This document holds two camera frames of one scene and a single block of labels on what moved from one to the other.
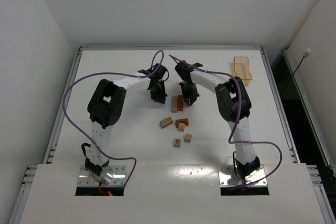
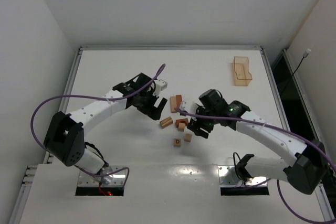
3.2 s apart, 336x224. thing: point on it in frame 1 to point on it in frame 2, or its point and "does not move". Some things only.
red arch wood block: x=183 y=120 does not move
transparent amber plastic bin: x=240 y=66 does not move
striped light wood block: x=166 y=122 does not move
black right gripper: x=189 y=95 to x=199 y=123
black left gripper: x=158 y=94 to x=148 y=106
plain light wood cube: x=187 y=137 does not move
